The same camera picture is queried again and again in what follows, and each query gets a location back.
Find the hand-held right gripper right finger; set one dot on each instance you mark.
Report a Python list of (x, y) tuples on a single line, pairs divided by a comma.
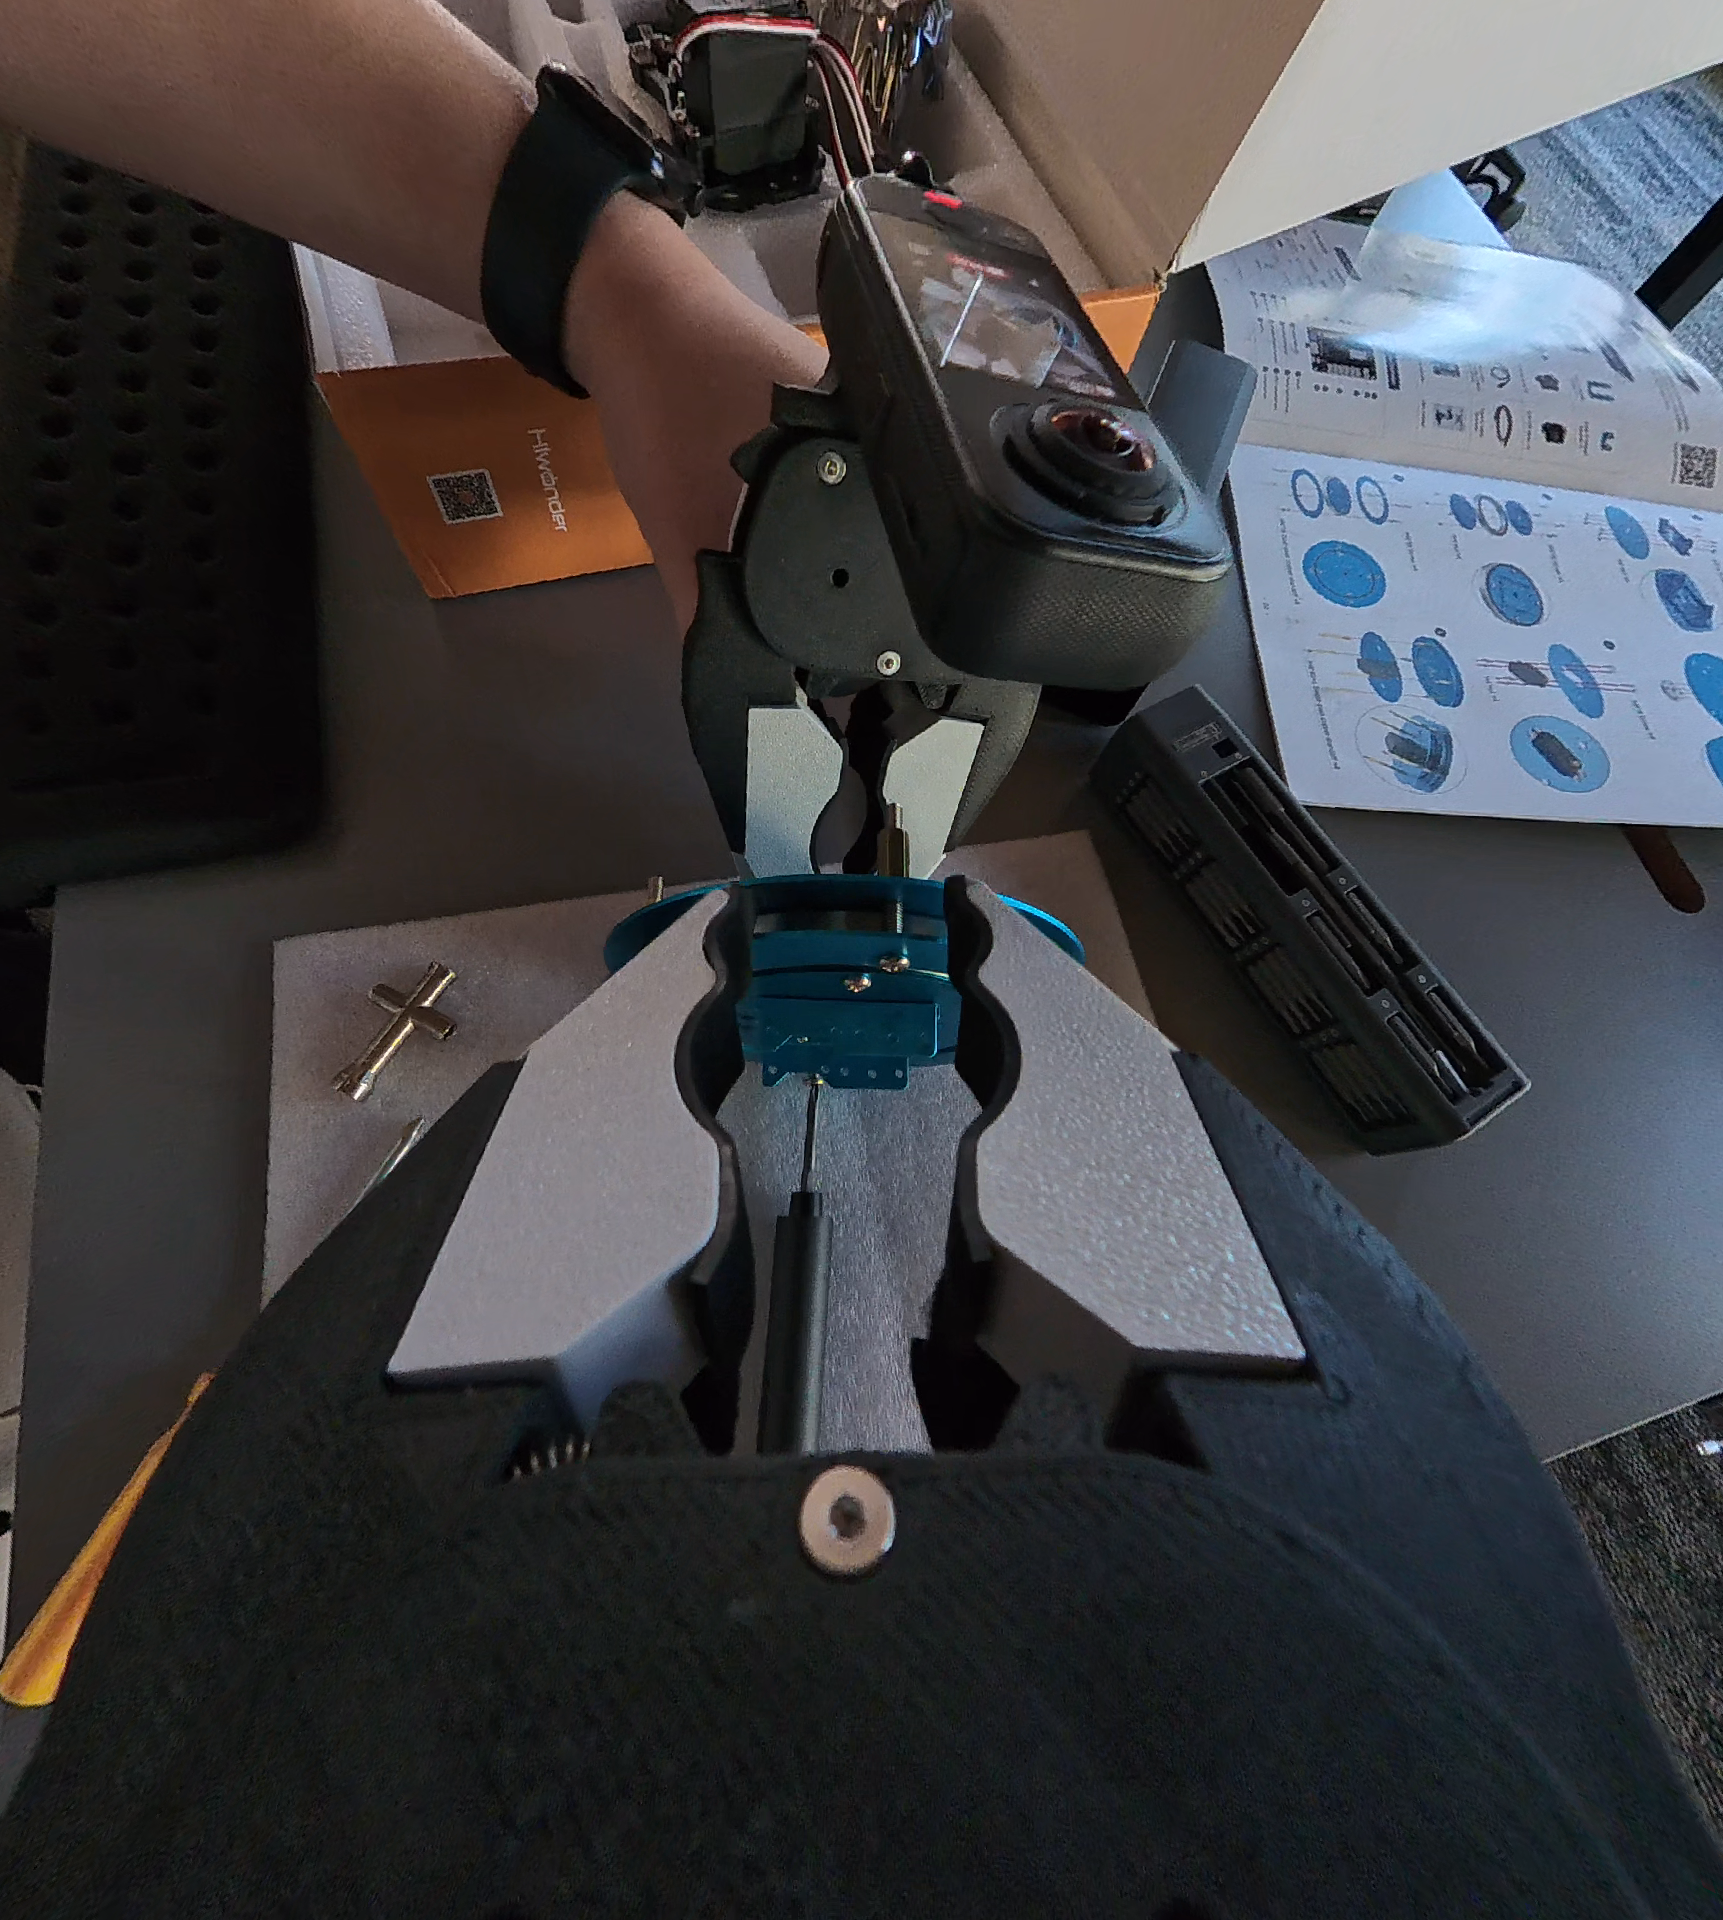
[(1130, 1216)]

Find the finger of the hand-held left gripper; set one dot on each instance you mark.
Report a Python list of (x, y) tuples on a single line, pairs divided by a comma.
[(936, 778), (778, 778)]

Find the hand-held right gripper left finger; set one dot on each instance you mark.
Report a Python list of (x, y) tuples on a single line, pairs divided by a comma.
[(576, 1216)]

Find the blue metal turntable disc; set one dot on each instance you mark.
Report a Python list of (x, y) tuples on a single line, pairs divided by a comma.
[(800, 960)]

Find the person's left forearm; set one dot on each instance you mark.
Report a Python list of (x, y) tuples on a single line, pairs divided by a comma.
[(203, 134)]

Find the black servo robot arm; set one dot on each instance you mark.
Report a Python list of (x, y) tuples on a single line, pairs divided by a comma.
[(757, 103)]

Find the grey desk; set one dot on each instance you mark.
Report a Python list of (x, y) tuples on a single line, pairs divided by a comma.
[(502, 721)]

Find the person's left hand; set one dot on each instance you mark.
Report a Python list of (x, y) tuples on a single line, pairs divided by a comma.
[(698, 376)]

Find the black precision screwdriver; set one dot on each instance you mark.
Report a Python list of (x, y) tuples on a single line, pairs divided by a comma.
[(792, 1320)]

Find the silver cross wrench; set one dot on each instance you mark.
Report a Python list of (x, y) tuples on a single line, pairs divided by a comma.
[(400, 1019)]

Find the white foam sheet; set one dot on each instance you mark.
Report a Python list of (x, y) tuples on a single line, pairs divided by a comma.
[(502, 960)]

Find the black screwdriver bit case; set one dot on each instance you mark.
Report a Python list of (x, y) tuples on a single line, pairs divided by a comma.
[(1252, 898)]

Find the printed instruction sheet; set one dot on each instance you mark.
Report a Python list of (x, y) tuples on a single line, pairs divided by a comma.
[(1327, 674)]

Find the dark grey case sleeve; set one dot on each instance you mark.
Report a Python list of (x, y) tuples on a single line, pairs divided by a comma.
[(1193, 404)]

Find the black wristband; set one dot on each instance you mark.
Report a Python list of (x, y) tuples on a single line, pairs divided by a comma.
[(533, 270)]

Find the orange cardboard box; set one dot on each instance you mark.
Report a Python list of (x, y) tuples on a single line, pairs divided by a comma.
[(382, 434)]

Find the black perforated foam block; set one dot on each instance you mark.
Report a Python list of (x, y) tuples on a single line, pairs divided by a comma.
[(126, 599)]

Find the clear plastic bag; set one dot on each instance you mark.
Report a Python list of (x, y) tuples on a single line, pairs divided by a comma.
[(1522, 285)]

